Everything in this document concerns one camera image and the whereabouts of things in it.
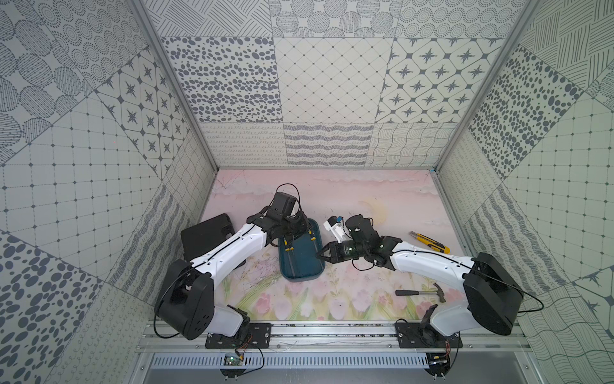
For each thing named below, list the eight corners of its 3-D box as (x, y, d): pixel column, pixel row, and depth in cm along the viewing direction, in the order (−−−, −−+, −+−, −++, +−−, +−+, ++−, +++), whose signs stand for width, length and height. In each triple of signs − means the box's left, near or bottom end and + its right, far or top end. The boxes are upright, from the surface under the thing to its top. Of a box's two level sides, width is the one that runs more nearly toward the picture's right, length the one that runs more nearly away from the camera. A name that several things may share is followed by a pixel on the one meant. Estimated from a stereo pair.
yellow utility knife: (408, 236, 100) (409, 233, 98) (410, 231, 101) (412, 229, 99) (447, 256, 94) (449, 253, 92) (449, 251, 95) (451, 248, 94)
